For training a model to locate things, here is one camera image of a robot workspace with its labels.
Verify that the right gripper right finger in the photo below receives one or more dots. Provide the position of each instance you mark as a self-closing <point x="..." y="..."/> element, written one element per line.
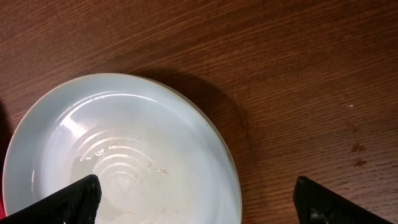
<point x="316" y="204"/>

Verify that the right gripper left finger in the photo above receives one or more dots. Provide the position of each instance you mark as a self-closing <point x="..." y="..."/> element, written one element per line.
<point x="75" y="204"/>

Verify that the light blue plate top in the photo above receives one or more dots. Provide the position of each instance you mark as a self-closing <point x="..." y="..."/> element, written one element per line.
<point x="158" y="158"/>

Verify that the red plastic tray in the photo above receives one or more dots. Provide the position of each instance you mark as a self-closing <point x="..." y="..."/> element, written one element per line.
<point x="2" y="211"/>

